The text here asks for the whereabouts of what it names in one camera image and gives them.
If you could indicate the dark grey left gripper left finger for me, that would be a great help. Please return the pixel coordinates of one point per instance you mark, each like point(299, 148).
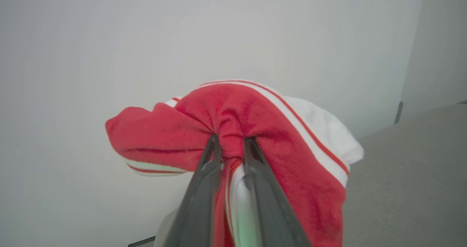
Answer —
point(197, 203)

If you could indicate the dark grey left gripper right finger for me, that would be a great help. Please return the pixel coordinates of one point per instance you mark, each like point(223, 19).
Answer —
point(270, 207)

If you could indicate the red garment with white stripes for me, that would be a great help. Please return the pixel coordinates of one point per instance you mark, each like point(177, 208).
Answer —
point(292, 137)

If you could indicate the black skirting strip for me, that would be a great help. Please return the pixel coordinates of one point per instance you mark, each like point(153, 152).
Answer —
point(141, 241)

